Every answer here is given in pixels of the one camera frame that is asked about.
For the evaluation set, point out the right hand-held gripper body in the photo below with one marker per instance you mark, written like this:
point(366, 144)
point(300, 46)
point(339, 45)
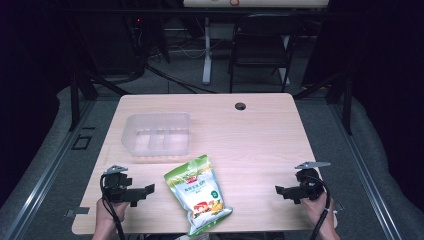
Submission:
point(308, 185)

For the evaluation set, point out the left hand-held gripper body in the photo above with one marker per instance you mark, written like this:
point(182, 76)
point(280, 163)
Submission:
point(116, 186)

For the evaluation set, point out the person's right hand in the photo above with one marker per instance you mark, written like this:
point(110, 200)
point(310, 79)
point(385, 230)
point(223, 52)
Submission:
point(316, 208)

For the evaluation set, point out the person's left hand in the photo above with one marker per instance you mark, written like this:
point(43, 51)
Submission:
point(110, 211)

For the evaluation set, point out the green and white snack bag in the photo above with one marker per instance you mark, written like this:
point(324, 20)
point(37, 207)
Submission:
point(198, 195)

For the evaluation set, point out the clear plastic container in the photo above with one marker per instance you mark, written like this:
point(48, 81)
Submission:
point(156, 135)

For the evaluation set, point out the black metal stand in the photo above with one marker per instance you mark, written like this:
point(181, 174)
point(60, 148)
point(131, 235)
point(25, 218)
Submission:
point(346, 100)
point(75, 100)

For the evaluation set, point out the white table leg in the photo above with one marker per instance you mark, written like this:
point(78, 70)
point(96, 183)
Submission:
point(207, 60)

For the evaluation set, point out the black folding chair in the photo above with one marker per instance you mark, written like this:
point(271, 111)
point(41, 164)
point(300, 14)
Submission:
point(263, 43)

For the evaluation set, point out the grey metal table bracket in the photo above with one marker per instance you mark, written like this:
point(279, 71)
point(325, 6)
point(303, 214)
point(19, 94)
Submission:
point(78, 211)

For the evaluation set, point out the metal floor rail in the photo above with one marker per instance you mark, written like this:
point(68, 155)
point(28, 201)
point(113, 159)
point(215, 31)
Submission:
point(43, 176)
point(366, 176)

